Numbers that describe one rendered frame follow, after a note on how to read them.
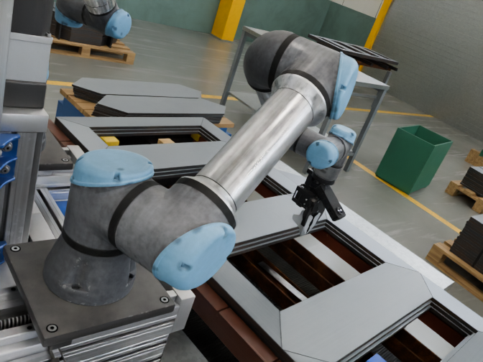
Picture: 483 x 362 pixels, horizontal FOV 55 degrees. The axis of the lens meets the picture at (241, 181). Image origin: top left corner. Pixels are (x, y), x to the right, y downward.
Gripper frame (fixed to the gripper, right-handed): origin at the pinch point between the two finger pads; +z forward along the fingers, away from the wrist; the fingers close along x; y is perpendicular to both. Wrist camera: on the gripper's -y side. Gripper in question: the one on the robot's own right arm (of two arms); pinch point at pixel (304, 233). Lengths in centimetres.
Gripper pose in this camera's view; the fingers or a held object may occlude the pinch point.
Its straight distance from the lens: 147.1
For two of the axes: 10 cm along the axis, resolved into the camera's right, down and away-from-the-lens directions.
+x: -7.0, 0.9, -7.1
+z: -3.1, 8.5, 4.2
